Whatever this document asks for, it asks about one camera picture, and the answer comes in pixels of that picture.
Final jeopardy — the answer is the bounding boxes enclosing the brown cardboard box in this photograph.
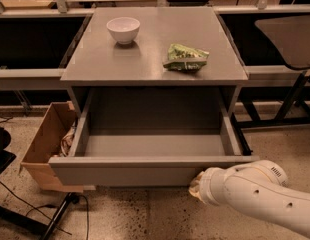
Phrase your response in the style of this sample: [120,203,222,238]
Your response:
[21,102,84,193]

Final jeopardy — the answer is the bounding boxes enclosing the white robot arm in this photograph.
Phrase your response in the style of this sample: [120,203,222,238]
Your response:
[189,160,310,239]

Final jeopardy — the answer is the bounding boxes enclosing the green snack bag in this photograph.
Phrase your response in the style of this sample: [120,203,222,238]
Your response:
[163,43,209,72]

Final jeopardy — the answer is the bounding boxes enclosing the grey chair seat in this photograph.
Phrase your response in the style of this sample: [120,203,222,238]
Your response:
[255,14,310,70]

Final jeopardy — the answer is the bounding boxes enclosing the black tripod leg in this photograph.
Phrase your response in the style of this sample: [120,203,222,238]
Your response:
[39,193,79,240]

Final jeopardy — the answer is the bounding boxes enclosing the black floor cable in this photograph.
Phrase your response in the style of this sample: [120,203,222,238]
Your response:
[0,178,73,236]

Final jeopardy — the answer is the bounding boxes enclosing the black object at left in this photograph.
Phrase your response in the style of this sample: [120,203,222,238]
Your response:
[0,127,16,174]

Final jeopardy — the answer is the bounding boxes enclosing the grey top drawer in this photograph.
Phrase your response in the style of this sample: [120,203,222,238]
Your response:
[49,87,259,187]

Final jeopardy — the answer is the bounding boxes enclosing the grey drawer cabinet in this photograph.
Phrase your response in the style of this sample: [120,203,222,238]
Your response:
[61,7,248,113]

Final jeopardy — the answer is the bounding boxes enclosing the white ceramic bowl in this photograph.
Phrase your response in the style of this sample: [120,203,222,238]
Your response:
[106,17,140,44]

